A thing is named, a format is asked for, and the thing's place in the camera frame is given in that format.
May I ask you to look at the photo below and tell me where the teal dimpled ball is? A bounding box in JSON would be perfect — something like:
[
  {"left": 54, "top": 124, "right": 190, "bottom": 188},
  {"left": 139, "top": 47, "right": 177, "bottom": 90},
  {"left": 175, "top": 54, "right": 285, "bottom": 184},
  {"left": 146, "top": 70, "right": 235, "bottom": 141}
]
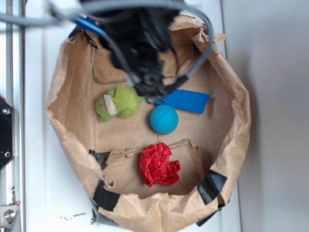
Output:
[{"left": 149, "top": 105, "right": 179, "bottom": 135}]

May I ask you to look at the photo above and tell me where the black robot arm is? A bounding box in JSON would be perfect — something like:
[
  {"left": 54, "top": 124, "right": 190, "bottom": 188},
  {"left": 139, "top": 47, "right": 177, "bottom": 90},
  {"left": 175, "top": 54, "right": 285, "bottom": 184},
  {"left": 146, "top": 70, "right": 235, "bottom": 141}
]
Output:
[{"left": 68, "top": 6, "right": 188, "bottom": 102}]

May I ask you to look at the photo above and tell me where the blue sponge block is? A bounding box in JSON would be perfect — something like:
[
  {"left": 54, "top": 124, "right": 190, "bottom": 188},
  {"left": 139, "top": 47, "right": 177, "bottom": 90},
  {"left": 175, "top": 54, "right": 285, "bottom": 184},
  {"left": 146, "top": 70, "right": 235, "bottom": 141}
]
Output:
[{"left": 155, "top": 89, "right": 210, "bottom": 114}]

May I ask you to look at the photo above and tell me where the red crumpled paper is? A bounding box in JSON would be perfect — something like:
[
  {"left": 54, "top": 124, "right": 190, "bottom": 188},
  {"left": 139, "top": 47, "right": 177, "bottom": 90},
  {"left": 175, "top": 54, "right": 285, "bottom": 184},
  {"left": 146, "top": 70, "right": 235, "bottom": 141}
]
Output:
[{"left": 139, "top": 143, "right": 181, "bottom": 187}]

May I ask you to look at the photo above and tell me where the white plastic tray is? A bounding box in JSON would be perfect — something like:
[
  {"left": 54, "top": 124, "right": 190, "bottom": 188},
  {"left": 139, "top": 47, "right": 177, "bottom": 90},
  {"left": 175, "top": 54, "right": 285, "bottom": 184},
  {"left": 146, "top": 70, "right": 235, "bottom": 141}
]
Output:
[{"left": 23, "top": 0, "right": 242, "bottom": 232}]

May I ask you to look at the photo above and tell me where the grey cable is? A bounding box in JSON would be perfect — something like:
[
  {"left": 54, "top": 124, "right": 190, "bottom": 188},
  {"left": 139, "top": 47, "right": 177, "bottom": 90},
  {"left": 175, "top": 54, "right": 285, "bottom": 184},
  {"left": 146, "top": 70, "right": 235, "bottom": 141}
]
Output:
[{"left": 0, "top": 2, "right": 215, "bottom": 88}]

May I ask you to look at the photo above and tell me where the black metal bracket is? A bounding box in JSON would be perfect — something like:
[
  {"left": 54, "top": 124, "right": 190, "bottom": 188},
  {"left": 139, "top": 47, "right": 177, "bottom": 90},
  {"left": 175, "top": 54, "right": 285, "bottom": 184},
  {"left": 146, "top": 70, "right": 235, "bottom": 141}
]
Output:
[{"left": 0, "top": 97, "right": 14, "bottom": 171}]

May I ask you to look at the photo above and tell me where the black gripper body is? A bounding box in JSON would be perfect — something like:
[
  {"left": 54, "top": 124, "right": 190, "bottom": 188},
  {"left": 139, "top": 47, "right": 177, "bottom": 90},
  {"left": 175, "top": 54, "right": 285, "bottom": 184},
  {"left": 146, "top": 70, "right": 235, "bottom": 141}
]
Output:
[{"left": 109, "top": 36, "right": 175, "bottom": 103}]

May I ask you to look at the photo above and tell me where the aluminium frame rail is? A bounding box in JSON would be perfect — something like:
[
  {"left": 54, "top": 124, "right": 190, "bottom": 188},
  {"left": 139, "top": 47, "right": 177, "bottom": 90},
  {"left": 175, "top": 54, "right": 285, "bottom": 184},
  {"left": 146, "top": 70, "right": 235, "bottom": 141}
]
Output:
[{"left": 0, "top": 0, "right": 26, "bottom": 232}]

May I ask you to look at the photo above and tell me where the green plush animal toy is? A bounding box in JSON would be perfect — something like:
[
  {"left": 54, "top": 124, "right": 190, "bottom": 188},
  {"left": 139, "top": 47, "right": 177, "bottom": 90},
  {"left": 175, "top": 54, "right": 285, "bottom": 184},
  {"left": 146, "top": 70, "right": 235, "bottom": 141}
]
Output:
[{"left": 95, "top": 85, "right": 145, "bottom": 122}]

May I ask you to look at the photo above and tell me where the silver corner bracket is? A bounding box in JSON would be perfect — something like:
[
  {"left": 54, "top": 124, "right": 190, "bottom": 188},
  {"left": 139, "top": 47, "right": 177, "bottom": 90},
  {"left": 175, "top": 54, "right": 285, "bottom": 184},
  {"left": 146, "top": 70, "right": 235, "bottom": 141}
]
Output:
[{"left": 0, "top": 204, "right": 21, "bottom": 232}]

